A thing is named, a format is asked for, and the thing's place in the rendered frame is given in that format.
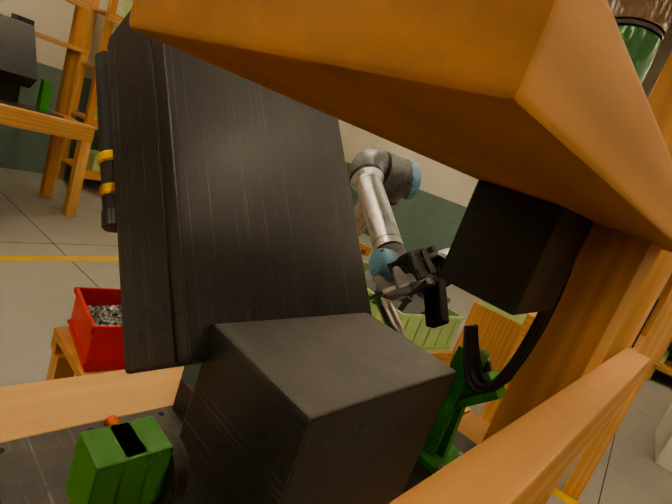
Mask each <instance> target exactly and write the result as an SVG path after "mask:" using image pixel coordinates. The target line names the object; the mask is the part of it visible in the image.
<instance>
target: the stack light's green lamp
mask: <svg viewBox="0 0 672 504"><path fill-rule="evenodd" d="M617 25H618V27H619V30H620V32H621V35H622V37H623V40H624V42H625V45H626V47H627V50H628V52H629V55H630V57H631V60H632V62H633V65H634V67H635V70H636V72H637V75H638V77H639V80H640V82H641V85H642V83H643V81H644V79H645V77H646V75H647V72H648V70H649V68H650V66H651V64H652V62H653V60H654V58H655V56H656V54H657V52H658V49H659V47H660V45H661V40H660V38H659V36H658V35H657V34H655V33H654V32H652V31H650V30H648V29H645V28H642V27H639V26H634V25H626V24H617Z"/></svg>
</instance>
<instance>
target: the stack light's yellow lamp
mask: <svg viewBox="0 0 672 504"><path fill-rule="evenodd" d="M610 8H611V10H612V13H613V15H614V18H615V20H616V23H617V24H626V25H634V26H639V27H642V28H645V29H648V30H650V31H652V32H654V33H655V34H657V35H658V36H659V38H660V40H661V43H662V41H663V39H664V37H665V35H666V33H667V31H668V29H669V27H670V24H671V22H672V0H611V2H610Z"/></svg>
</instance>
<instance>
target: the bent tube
mask: <svg viewBox="0 0 672 504"><path fill-rule="evenodd" d="M396 289H397V288H396V286H395V285H394V286H391V287H389V288H386V289H383V290H381V291H379V292H377V293H375V294H373V295H371V296H369V301H371V300H373V301H375V303H376V305H377V308H378V310H379V312H380V314H381V317H382V319H383V321H384V324H385V325H387V326H388V327H390V328H391V329H393V330H394V331H396V332H398V333H399V334H401V335H402V336H404V337H405V338H406V336H405V332H404V328H403V326H402V323H401V321H400V319H399V316H398V314H397V312H396V310H395V307H394V305H393V303H392V300H390V299H386V298H384V296H383V295H385V294H388V293H389V292H391V291H394V290H396Z"/></svg>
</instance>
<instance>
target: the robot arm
mask: <svg viewBox="0 0 672 504"><path fill-rule="evenodd" d="M349 178H350V182H351V186H352V188H353V189H354V190H355V191H356V192H357V194H358V198H359V200H358V201H357V202H356V203H355V204H354V206H353V208H354V214H355V220H356V226H357V232H358V237H359V236H360V235H361V234H362V233H363V232H364V231H365V230H366V229H368V233H369V236H370V239H371V243H372V246H373V250H374V252H373V253H372V254H371V256H370V259H369V267H368V269H369V272H370V274H371V276H372V277H373V278H375V279H374V282H375V286H376V291H377V292H379V291H381V290H383V289H386V288H389V287H391V286H394V285H395V286H396V288H397V289H396V290H395V291H392V292H389V293H388V294H385V295H383V296H384V298H386V299H390V300H392V301H394V300H396V299H399V298H401V297H404V296H406V297H408V296H411V295H413V294H417V295H418V296H419V297H421V298H424V305H425V321H426V326H427V327H430V328H436V327H439V326H442V325H445V324H448V323H449V314H448V303H447V292H446V287H448V286H450V285H451V284H450V283H449V282H447V281H445V280H443V279H441V278H440V277H439V273H440V271H441V268H442V266H443V264H444V261H445V259H446V256H447V254H448V252H449V249H450V247H448V248H445V249H443V250H439V251H437V249H436V247H435V245H433V246H430V247H429V248H427V249H425V247H423V248H420V249H416V250H413V251H410V252H407V253H406V250H405V248H404V245H403V242H402V239H401V236H400V233H399V230H398V227H397V224H396V221H395V218H394V215H393V212H392V209H391V206H394V205H396V204H397V203H398V201H399V200H400V199H402V198H403V199H404V200H407V199H408V200H409V199H412V198H413V197H414V196H415V195H416V193H417V192H418V190H419V187H420V184H421V170H420V168H419V166H418V165H417V164H416V163H414V162H412V161H410V160H409V159H405V158H402V157H400V156H398V155H395V154H393V153H390V152H388V151H385V150H383V149H380V148H367V149H365V150H363V151H361V152H359V153H358V154H357V155H356V156H355V157H354V159H353V160H352V162H351V165H350V169H349ZM428 253H430V254H428Z"/></svg>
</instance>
